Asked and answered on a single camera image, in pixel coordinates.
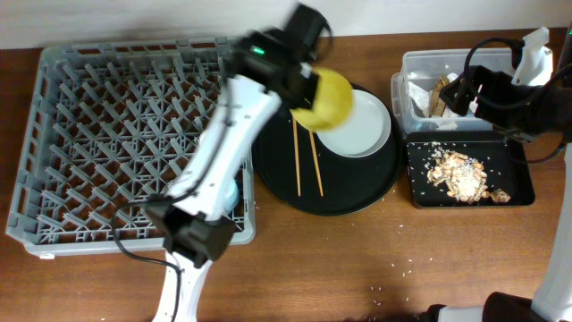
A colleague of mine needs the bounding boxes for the yellow bowl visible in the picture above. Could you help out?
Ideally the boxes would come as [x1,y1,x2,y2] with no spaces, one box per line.
[290,67,353,131]

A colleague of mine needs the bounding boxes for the white round plate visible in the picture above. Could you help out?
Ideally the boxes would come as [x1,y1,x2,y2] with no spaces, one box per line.
[316,89,391,158]

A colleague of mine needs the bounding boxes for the food scraps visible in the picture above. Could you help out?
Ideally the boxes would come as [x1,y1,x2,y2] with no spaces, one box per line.
[425,148,511,205]

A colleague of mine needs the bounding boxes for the brown wrapper waste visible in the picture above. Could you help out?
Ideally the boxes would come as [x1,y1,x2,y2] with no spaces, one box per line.
[428,75,450,117]

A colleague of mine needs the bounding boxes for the white paper napkin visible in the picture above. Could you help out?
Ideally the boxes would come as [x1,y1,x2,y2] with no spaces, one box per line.
[408,72,458,119]

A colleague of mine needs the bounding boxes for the blue plastic cup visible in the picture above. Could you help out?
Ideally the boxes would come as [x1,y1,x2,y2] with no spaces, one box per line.
[223,181,240,215]

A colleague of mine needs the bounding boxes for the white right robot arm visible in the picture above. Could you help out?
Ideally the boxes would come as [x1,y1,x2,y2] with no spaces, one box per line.
[380,157,566,315]

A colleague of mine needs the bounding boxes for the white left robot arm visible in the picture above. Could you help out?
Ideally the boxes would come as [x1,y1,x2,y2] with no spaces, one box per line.
[126,29,320,321]

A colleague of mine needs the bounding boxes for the grey dishwasher rack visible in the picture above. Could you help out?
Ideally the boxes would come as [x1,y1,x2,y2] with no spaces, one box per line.
[5,38,232,258]

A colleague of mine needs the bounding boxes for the left wooden chopstick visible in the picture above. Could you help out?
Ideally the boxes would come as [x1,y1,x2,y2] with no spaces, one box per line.
[291,116,301,197]

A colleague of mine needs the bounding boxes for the wooden chopstick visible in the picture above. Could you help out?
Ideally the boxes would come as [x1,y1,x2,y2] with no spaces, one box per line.
[291,116,301,197]
[308,131,324,197]

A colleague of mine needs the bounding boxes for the right wooden chopstick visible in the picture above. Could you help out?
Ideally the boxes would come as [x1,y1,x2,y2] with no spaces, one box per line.
[308,131,324,197]

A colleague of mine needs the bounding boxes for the round black tray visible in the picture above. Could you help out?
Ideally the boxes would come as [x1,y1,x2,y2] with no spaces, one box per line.
[252,108,403,216]

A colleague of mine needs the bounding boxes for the black rectangular tray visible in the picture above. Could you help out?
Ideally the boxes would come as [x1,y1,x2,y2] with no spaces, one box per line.
[406,131,535,208]

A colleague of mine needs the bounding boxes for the clear plastic bin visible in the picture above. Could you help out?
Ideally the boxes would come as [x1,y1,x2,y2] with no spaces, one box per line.
[391,49,492,135]

